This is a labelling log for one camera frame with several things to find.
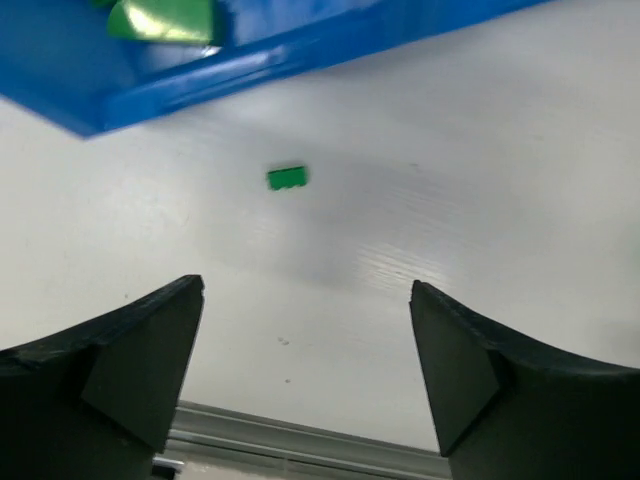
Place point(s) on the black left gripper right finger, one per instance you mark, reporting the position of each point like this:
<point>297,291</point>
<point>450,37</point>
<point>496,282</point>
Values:
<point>507,406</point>

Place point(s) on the small green lego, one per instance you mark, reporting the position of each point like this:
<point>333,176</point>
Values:
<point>287,177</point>

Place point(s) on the blue plastic divided bin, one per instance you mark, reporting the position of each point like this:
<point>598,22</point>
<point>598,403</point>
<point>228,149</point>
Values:
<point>59,61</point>

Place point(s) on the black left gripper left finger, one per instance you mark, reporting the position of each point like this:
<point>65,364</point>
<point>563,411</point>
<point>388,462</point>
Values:
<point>97,400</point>

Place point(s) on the green square lego brick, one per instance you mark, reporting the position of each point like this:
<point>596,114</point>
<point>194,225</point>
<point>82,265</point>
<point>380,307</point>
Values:
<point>178,22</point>

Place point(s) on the aluminium frame rail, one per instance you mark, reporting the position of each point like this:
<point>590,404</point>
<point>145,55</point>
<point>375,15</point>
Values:
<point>279,449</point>

